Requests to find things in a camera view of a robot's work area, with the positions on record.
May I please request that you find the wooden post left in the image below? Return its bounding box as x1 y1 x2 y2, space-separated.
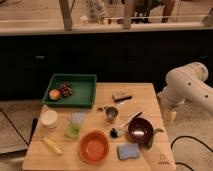
59 0 72 31

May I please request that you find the white handled dish brush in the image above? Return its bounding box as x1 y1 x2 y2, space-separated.
110 112 141 138

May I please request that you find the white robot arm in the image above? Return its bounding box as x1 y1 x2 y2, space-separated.
157 62 213 126

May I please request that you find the white round container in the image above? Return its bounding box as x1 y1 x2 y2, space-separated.
41 110 58 128

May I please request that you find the clear green plastic cup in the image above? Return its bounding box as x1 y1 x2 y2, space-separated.
65 112 86 139

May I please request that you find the black floor cable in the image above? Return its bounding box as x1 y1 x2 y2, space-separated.
170 134 213 171

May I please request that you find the small metal cup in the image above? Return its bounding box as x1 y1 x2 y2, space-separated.
106 107 118 123

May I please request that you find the red yellow apple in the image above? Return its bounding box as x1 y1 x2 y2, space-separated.
49 89 61 101

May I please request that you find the black and tan eraser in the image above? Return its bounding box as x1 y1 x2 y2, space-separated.
112 92 132 102

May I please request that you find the wooden post right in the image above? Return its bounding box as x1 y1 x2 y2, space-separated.
122 0 134 29

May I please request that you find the green plastic tray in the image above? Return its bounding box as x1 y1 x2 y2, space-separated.
42 74 97 108

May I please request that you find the dark grape bunch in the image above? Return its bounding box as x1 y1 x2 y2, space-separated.
59 82 72 97

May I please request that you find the wooden post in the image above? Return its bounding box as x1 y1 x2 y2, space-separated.
122 0 134 29
59 0 72 31

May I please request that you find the blue sponge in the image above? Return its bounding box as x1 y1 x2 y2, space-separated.
117 143 140 160

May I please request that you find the dark maroon bowl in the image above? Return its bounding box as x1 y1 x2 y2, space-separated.
128 118 153 145

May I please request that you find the yellow banana toy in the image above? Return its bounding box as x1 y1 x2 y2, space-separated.
42 137 63 155

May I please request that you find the black cable left floor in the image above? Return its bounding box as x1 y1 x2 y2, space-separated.
0 109 30 147

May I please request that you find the orange bowl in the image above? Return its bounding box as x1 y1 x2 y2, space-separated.
78 130 109 165

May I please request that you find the green chili pepper toy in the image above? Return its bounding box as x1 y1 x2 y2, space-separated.
144 128 164 150

